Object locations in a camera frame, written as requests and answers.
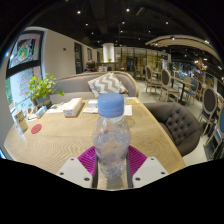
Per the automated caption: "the yellow card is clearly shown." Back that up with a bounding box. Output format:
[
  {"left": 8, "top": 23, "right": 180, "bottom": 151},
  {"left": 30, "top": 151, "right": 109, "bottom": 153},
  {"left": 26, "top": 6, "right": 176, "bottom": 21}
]
[{"left": 124, "top": 96, "right": 140, "bottom": 105}]

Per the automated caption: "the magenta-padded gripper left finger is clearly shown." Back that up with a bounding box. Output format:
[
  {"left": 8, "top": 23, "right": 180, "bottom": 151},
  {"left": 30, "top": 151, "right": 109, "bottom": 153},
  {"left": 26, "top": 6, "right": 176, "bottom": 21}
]
[{"left": 56, "top": 145, "right": 100, "bottom": 189}]

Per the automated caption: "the white round column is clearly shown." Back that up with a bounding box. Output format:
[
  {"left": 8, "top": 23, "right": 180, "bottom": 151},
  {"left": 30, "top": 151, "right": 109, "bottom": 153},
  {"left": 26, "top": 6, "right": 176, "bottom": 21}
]
[{"left": 101, "top": 42, "right": 115, "bottom": 64}]

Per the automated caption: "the food picture window poster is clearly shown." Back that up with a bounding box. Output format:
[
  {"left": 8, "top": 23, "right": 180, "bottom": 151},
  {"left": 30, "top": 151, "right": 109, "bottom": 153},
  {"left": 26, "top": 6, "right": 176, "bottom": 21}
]
[{"left": 8, "top": 31, "right": 44, "bottom": 69}]

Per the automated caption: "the clear blue-capped water bottle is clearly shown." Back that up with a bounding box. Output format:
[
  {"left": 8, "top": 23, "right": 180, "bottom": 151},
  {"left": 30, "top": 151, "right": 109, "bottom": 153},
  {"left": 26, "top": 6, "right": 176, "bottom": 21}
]
[{"left": 91, "top": 92, "right": 132, "bottom": 178}]

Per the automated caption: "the grey curved sofa bench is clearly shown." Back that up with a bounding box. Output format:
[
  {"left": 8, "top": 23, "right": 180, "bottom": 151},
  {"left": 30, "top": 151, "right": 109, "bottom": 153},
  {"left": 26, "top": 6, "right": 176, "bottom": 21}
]
[{"left": 49, "top": 70, "right": 140, "bottom": 104}]

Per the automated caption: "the group of ceiling spot lights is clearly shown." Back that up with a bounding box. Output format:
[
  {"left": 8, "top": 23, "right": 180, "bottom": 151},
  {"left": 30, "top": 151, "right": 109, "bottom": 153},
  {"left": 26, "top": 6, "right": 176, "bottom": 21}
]
[{"left": 74, "top": 6, "right": 214, "bottom": 46}]

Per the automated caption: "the white and orange tissue box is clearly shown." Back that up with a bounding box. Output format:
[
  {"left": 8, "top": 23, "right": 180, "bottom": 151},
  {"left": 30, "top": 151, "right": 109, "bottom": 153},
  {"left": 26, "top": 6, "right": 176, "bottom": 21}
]
[{"left": 62, "top": 97, "right": 84, "bottom": 118}]

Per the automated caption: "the green potted plant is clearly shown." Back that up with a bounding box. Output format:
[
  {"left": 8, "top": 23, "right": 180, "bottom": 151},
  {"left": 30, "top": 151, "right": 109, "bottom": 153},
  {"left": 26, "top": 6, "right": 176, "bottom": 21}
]
[{"left": 25, "top": 73, "right": 66, "bottom": 108}]

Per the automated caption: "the wooden cafe table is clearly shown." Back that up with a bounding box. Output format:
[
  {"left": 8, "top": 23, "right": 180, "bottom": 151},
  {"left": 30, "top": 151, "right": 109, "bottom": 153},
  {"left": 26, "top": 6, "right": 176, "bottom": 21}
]
[{"left": 170, "top": 75, "right": 195, "bottom": 104}]

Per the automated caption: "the small blue white box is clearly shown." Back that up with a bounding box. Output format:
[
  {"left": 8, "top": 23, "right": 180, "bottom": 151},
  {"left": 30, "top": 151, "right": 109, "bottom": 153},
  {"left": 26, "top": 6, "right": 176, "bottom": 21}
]
[{"left": 35, "top": 105, "right": 48, "bottom": 119}]

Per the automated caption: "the person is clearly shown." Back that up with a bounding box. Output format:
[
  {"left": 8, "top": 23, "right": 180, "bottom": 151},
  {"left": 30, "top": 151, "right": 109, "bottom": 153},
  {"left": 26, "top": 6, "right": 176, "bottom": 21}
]
[{"left": 83, "top": 59, "right": 98, "bottom": 74}]

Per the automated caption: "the dark grey tufted armchair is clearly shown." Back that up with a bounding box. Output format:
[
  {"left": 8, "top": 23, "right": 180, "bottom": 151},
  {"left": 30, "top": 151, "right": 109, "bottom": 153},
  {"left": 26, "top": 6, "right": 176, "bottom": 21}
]
[{"left": 143, "top": 101, "right": 203, "bottom": 158}]

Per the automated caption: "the group of grey dining chairs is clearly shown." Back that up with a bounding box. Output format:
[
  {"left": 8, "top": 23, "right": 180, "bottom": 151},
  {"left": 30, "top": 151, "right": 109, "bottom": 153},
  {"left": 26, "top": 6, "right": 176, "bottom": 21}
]
[{"left": 143, "top": 64, "right": 224, "bottom": 161}]

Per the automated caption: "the grey white chevron pillow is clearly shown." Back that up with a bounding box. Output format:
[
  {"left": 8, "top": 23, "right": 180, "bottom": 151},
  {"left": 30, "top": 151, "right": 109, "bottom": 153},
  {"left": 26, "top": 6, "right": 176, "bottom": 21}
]
[{"left": 87, "top": 72, "right": 129, "bottom": 99}]

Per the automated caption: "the white mug with black lettering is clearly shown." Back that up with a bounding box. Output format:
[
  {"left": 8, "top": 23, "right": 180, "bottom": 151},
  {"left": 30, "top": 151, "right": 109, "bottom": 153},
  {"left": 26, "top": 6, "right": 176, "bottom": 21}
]
[{"left": 12, "top": 109, "right": 29, "bottom": 134}]

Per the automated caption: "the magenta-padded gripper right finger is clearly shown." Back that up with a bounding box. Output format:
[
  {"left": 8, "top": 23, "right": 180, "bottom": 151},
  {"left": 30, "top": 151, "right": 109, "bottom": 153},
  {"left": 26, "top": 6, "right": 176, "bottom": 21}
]
[{"left": 125, "top": 145, "right": 170, "bottom": 190}]

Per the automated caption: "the flat round red coaster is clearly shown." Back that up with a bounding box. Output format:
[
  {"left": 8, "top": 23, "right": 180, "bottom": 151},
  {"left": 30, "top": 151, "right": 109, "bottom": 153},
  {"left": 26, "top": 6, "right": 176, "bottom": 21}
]
[{"left": 30, "top": 123, "right": 43, "bottom": 135}]

